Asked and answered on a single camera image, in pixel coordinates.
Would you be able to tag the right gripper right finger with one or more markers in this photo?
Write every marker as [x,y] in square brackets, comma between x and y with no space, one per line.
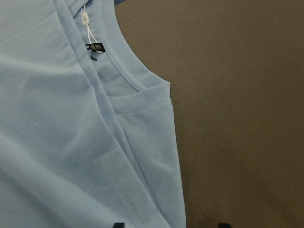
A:
[222,225]

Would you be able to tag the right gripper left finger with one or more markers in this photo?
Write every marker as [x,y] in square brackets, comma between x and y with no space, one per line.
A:
[119,225]

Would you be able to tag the light blue t-shirt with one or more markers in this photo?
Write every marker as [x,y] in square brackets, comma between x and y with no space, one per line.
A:
[87,133]

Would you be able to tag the blue tape grid lines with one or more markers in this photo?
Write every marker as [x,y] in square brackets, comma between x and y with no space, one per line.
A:
[118,1]

